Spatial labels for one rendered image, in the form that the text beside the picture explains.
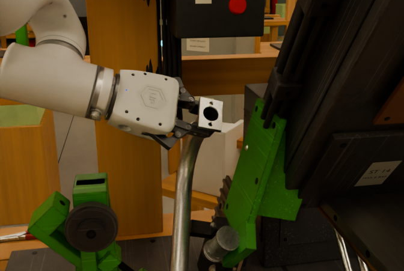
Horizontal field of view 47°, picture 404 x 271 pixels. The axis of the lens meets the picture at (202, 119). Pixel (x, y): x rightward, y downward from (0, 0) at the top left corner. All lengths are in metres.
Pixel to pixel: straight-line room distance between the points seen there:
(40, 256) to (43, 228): 0.34
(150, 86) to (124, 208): 0.43
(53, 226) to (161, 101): 0.24
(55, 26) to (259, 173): 0.38
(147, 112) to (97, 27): 0.31
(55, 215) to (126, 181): 0.38
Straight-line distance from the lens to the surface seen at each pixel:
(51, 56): 0.72
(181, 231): 0.81
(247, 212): 0.73
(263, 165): 0.69
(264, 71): 1.14
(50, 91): 0.71
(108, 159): 1.05
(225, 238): 0.73
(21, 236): 1.18
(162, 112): 0.72
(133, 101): 0.72
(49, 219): 0.73
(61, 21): 0.75
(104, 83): 0.71
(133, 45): 0.98
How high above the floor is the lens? 1.47
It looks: 18 degrees down
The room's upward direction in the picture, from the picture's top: straight up
